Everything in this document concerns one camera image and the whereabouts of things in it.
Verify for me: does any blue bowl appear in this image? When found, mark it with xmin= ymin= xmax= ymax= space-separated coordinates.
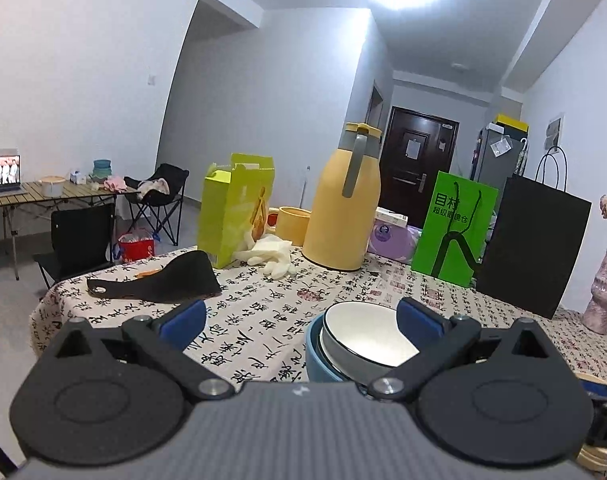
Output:
xmin=304 ymin=312 xmax=364 ymax=386

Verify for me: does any small white box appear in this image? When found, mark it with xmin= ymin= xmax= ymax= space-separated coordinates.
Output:
xmin=374 ymin=206 xmax=409 ymax=226

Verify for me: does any open laptop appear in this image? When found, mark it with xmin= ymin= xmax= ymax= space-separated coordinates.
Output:
xmin=0 ymin=147 xmax=28 ymax=198

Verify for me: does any green snack box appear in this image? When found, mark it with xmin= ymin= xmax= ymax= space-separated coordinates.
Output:
xmin=197 ymin=153 xmax=277 ymax=269

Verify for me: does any calligraphy print tablecloth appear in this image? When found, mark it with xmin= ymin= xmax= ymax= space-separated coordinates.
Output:
xmin=28 ymin=245 xmax=607 ymax=391

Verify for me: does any white round pot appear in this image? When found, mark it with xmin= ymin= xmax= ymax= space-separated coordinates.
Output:
xmin=38 ymin=176 xmax=65 ymax=198

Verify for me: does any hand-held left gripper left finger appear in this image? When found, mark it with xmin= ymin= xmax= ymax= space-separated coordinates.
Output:
xmin=44 ymin=299 xmax=237 ymax=402

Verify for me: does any beige garment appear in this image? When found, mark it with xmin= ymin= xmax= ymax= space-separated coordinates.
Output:
xmin=136 ymin=178 xmax=170 ymax=202

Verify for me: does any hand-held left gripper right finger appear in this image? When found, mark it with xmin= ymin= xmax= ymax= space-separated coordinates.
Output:
xmin=367 ymin=297 xmax=554 ymax=403

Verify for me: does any purple tissue pack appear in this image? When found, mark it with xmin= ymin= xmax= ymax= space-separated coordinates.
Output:
xmin=367 ymin=220 xmax=424 ymax=261

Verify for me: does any black curved felt sleeve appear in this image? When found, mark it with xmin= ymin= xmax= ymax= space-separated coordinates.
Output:
xmin=87 ymin=251 xmax=223 ymax=304

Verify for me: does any folded umbrella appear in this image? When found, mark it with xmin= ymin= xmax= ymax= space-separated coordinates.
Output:
xmin=514 ymin=137 xmax=529 ymax=176

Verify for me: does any yellow thermos jug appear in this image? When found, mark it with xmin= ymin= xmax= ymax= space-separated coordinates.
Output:
xmin=302 ymin=121 xmax=383 ymax=271

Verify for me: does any green paper bag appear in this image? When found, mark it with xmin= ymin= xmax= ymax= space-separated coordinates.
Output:
xmin=411 ymin=170 xmax=499 ymax=288

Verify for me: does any grey refrigerator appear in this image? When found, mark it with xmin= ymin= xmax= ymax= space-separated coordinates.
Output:
xmin=471 ymin=122 xmax=529 ymax=183

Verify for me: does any black paper bag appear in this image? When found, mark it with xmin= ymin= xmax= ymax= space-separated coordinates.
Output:
xmin=476 ymin=146 xmax=593 ymax=320

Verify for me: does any black camping chair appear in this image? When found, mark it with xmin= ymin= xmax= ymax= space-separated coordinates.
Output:
xmin=124 ymin=162 xmax=190 ymax=247

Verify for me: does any wooden folding table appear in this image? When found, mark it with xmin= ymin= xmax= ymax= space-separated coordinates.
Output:
xmin=0 ymin=180 xmax=139 ymax=281

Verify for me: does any white rubber glove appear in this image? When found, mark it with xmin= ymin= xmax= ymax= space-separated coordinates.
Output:
xmin=232 ymin=234 xmax=292 ymax=266
xmin=261 ymin=247 xmax=298 ymax=278

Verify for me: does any yellow and black box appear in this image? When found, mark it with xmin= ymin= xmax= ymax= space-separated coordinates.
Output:
xmin=494 ymin=114 xmax=530 ymax=133

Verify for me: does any black folding chair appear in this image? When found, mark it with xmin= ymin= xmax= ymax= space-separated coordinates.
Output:
xmin=32 ymin=202 xmax=117 ymax=291

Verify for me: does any grey wall panel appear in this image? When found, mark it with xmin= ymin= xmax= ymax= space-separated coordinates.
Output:
xmin=543 ymin=112 xmax=564 ymax=151

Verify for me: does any red basket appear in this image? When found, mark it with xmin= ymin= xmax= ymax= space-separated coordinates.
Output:
xmin=114 ymin=227 xmax=157 ymax=263

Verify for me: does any yellow mug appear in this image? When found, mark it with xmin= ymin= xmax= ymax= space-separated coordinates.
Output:
xmin=275 ymin=206 xmax=311 ymax=247

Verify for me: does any pink textured vase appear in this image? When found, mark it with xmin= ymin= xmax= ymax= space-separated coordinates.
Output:
xmin=583 ymin=247 xmax=607 ymax=336

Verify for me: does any grey interior door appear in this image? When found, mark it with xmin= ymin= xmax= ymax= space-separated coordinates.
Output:
xmin=367 ymin=85 xmax=385 ymax=133

